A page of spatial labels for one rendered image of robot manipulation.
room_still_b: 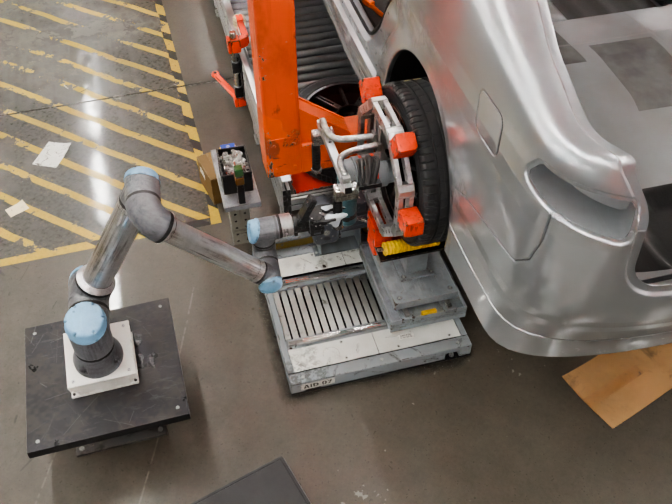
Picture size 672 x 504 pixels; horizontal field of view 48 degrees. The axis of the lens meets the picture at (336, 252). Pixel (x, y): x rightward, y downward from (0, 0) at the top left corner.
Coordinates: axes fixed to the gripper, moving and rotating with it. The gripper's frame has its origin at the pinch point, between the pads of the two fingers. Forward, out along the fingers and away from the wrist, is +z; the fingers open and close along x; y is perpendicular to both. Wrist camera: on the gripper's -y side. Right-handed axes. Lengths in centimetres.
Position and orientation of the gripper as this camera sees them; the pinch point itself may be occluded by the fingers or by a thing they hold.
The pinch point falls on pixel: (343, 210)
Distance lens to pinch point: 291.3
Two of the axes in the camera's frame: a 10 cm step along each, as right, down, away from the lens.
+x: 2.6, 7.0, -6.6
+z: 9.7, -1.9, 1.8
